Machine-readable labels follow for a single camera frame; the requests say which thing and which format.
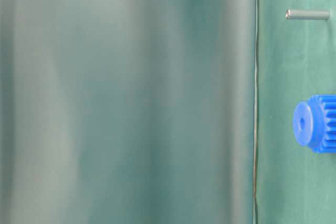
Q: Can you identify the green cloth mat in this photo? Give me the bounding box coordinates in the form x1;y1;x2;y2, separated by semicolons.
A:
1;0;335;223

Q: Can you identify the small blue plastic gear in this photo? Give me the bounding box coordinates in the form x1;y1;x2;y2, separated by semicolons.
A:
292;94;335;153

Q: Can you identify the silver metal shaft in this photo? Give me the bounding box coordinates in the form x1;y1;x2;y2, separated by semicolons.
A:
285;9;330;20

